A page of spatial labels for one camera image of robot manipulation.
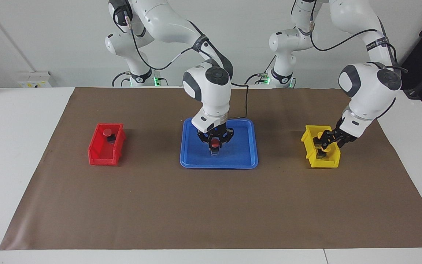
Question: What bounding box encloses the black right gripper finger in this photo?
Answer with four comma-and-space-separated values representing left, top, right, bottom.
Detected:
218, 128, 234, 149
197, 131, 214, 151

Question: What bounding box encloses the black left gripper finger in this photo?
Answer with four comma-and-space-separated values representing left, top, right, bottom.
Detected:
322, 137, 345, 153
319, 129, 338, 146

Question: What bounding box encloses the blue plastic tray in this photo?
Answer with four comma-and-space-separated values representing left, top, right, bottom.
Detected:
180, 118, 259, 169

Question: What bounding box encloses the yellow plastic bin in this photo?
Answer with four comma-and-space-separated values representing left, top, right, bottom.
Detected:
301, 125, 341, 168

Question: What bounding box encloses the brown paper table mat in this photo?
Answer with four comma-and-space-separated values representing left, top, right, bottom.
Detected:
0, 87, 422, 251

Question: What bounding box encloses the red plastic bin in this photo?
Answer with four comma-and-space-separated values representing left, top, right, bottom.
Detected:
88, 122, 127, 166

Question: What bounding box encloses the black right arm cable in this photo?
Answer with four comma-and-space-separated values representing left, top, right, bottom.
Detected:
113, 7, 249, 120

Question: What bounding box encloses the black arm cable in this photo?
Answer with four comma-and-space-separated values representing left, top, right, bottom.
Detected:
113, 7, 249, 120
308, 16, 408, 74

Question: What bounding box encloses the black left base cable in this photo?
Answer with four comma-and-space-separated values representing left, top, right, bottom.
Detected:
245, 55, 277, 86

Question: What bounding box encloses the black base cable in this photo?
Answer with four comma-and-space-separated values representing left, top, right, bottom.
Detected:
112, 71, 132, 87
245, 55, 277, 86

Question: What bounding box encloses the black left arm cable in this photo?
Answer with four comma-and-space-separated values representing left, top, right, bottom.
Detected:
308, 16, 408, 74

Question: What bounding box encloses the black right base cable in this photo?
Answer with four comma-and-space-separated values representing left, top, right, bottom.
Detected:
112, 71, 132, 87

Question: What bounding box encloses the white wall socket box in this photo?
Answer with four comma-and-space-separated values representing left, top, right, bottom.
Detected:
17, 71, 53, 88

